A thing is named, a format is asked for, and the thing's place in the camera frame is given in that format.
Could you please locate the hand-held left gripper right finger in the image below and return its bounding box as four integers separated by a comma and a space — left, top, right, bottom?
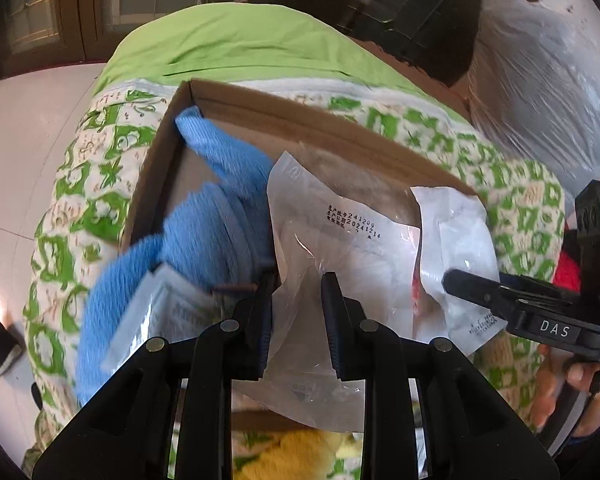
321, 270, 561, 480

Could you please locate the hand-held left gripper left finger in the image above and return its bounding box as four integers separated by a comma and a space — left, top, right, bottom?
32, 266, 276, 480

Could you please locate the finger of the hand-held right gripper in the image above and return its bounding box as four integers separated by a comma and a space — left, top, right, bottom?
442, 269, 531, 320

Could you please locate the white plastic packet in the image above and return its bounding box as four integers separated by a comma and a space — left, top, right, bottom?
410, 186, 506, 356

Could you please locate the small white printed packet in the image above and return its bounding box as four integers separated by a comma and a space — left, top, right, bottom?
100, 264, 236, 371

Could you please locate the clear packet with white mask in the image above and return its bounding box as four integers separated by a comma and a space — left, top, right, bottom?
266, 150, 423, 433

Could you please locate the cardboard box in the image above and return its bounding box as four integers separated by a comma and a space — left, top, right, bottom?
120, 79, 486, 281

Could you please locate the person's right hand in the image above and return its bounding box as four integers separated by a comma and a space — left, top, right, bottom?
532, 345, 600, 438

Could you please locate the red cloth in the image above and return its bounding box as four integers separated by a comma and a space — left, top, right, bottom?
552, 252, 583, 293

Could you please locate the blue towel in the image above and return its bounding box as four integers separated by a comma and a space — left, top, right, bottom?
75, 105, 281, 408

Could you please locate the yellow cloth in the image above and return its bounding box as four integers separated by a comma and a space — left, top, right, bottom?
231, 427, 346, 480

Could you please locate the plastic-wrapped grey bundle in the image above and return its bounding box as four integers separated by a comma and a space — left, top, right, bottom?
467, 0, 600, 201

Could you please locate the green patterned blanket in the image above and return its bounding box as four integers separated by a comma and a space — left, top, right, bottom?
22, 82, 568, 480

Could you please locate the plain green sheet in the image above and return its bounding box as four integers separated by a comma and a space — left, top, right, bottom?
92, 2, 473, 126

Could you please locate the dark wooden cabinet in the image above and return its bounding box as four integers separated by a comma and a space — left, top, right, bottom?
0, 0, 226, 83

